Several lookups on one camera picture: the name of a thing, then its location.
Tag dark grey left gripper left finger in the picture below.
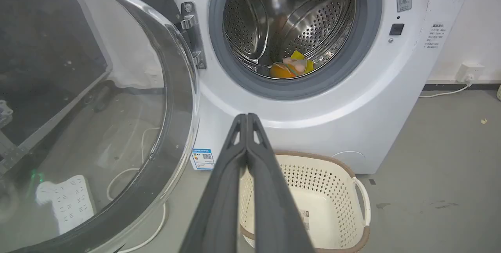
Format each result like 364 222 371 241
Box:
179 114 248 253

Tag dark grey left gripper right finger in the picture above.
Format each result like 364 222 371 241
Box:
247 113 316 253

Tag transparent washer door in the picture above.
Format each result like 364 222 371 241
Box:
0 0 200 253

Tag white front-load washing machine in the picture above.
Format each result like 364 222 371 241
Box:
157 0 479 174

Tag metal door hinge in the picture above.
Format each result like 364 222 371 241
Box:
175 2 207 70

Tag blue energy label sticker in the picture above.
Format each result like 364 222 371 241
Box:
191 148 215 171

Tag cream perforated laundry basket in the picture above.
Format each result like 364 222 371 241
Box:
238 150 371 253

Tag orange yellow clothes in drum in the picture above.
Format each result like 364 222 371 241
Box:
269 50 315 79

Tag white power strip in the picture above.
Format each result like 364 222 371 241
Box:
35 175 96 236

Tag white power cable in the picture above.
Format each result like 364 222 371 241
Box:
106 127 167 253

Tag white wall plug cable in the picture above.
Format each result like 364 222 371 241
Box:
419 82 474 98

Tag white wall socket plug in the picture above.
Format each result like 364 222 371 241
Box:
456 63 486 84

